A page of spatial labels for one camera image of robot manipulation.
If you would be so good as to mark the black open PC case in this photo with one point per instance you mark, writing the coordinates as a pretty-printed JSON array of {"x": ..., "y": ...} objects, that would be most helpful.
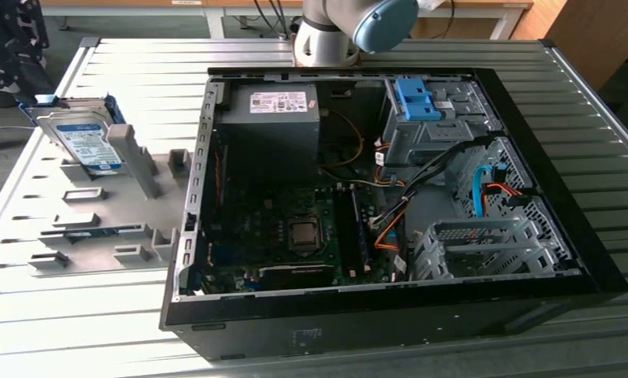
[{"x": 346, "y": 327}]

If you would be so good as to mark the metal disk bay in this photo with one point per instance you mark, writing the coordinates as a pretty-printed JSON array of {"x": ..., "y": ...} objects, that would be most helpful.
[{"x": 492, "y": 245}]

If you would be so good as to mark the black RAM slot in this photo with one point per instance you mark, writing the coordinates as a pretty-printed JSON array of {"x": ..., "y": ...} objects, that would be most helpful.
[
  {"x": 342, "y": 232},
  {"x": 350, "y": 232}
]

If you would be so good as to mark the grey parts rack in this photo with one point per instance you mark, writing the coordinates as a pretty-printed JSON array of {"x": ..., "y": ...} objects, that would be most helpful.
[{"x": 110, "y": 204}]

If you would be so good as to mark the hard disk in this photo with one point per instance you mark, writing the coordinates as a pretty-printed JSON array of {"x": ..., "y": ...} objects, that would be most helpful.
[{"x": 86, "y": 138}]

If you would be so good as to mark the green motherboard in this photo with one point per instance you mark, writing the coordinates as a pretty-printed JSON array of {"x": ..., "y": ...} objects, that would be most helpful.
[{"x": 324, "y": 201}]

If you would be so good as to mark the grey power supply unit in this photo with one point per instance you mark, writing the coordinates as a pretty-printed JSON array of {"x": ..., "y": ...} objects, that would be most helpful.
[{"x": 272, "y": 118}]

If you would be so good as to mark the black mesh waste basket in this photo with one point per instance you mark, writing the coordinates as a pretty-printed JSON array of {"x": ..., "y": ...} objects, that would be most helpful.
[{"x": 10, "y": 100}]

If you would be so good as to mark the silver CPU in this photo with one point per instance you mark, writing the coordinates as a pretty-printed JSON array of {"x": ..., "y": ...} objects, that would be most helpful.
[{"x": 304, "y": 233}]

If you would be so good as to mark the person in dark patterned clothing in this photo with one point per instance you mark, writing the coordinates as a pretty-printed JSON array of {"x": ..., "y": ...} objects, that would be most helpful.
[{"x": 10, "y": 43}]

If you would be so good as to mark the blue RAM stick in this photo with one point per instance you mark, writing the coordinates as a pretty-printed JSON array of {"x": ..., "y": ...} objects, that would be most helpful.
[{"x": 91, "y": 233}]

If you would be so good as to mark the blue plastic drive latch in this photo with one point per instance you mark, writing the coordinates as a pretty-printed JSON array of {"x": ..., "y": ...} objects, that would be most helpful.
[{"x": 416, "y": 102}]

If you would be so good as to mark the black graphics card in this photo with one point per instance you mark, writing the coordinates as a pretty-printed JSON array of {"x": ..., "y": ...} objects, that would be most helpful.
[{"x": 292, "y": 277}]

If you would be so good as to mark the CPU socket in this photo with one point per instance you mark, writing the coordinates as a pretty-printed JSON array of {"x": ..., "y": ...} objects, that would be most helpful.
[{"x": 288, "y": 246}]

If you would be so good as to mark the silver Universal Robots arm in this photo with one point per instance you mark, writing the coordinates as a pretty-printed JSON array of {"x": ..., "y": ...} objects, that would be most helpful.
[{"x": 327, "y": 47}]

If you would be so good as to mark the metal optical drive cage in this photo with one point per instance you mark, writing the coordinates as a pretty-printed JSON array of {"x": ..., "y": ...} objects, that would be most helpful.
[{"x": 440, "y": 136}]

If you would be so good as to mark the black RAM stick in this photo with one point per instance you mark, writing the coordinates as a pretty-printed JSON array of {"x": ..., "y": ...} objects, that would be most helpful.
[{"x": 362, "y": 232}]

